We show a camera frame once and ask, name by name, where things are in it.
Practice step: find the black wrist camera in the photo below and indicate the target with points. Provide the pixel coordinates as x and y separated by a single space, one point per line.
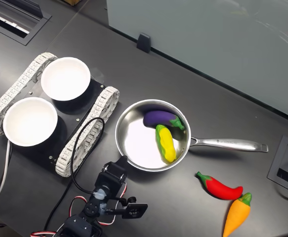
135 210

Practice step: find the brown cardboard box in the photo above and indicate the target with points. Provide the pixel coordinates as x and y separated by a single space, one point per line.
73 2

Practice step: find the pale grey putty lump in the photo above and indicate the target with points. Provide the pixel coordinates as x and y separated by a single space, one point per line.
104 208
100 194

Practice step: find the orange toy carrot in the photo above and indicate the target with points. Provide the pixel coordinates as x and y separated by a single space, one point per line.
236 217

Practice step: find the yellow green toy corn cob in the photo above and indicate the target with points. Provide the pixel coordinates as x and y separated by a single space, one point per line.
167 145

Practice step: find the small white-tracked vehicle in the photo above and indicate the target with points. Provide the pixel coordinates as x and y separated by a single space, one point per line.
67 118

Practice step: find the purple toy aubergine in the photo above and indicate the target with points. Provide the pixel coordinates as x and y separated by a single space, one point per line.
158 118

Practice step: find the frosted glass partition panel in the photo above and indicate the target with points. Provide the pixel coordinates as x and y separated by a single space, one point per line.
208 37

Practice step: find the black partition clip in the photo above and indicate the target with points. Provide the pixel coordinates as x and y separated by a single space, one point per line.
143 42

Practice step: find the white bowl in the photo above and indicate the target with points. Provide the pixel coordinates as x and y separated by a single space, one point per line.
65 78
30 121

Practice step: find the red toy chilli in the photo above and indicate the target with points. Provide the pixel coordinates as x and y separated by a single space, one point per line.
220 188

